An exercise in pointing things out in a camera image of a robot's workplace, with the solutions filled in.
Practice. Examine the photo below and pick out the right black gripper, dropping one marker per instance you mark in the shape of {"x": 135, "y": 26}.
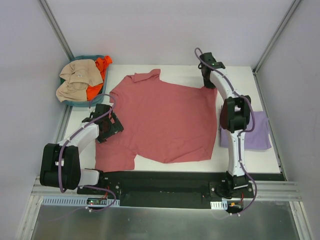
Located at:
{"x": 208, "y": 81}

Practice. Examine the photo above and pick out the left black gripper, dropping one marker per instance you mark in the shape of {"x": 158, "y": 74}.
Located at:
{"x": 116, "y": 127}

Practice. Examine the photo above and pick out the pink red t shirt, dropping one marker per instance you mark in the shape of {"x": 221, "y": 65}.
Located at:
{"x": 164, "y": 122}

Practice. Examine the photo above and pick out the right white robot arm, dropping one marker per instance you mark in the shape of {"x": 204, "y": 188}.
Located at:
{"x": 234, "y": 118}

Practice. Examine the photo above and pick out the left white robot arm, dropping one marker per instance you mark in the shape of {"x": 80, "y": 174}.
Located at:
{"x": 60, "y": 166}

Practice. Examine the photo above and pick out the teal plastic basket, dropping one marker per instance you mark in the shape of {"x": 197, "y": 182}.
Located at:
{"x": 98, "y": 98}

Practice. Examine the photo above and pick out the orange t shirt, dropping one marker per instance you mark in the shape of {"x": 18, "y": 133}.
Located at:
{"x": 102, "y": 65}

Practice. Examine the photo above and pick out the beige t shirt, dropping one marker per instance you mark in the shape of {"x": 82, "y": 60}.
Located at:
{"x": 78, "y": 75}

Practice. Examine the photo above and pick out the folded purple t shirt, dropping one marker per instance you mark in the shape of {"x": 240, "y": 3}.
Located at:
{"x": 257, "y": 140}

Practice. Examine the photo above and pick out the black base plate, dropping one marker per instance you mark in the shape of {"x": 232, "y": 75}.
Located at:
{"x": 156, "y": 189}

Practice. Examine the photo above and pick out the left white cable duct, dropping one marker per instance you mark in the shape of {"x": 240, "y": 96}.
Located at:
{"x": 79, "y": 201}

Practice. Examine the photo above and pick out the white cable duct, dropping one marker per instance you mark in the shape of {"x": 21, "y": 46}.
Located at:
{"x": 219, "y": 205}
{"x": 79, "y": 201}

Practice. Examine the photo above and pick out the right aluminium frame post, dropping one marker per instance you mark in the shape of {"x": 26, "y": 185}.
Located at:
{"x": 293, "y": 7}

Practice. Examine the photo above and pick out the aluminium frame post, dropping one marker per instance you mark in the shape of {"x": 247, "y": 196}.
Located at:
{"x": 56, "y": 28}
{"x": 293, "y": 7}

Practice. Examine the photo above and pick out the left aluminium frame post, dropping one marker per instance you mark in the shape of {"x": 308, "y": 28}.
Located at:
{"x": 56, "y": 28}

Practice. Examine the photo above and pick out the right white cable duct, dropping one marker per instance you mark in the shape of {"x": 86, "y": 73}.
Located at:
{"x": 219, "y": 205}

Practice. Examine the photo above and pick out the aluminium front rail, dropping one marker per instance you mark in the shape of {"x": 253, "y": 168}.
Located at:
{"x": 286, "y": 191}

